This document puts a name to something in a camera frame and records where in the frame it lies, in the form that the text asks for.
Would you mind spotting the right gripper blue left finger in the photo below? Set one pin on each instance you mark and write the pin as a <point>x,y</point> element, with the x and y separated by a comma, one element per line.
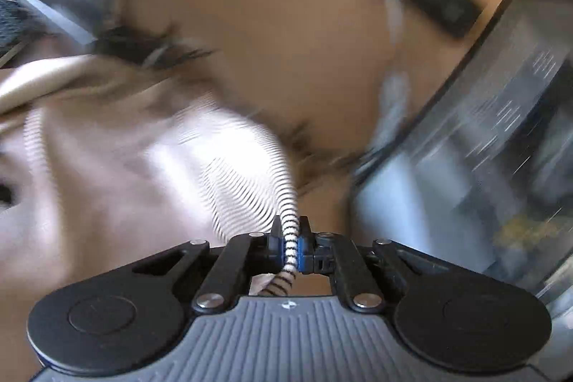
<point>234,265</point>

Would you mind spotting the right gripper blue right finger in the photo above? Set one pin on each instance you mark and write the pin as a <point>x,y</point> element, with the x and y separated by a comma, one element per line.
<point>337,258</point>

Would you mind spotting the striped beige sweater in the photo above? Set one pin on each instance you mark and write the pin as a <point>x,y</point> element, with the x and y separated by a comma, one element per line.
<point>104,162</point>

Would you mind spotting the white glass PC case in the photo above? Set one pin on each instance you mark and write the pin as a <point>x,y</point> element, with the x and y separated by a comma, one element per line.
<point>482,177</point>

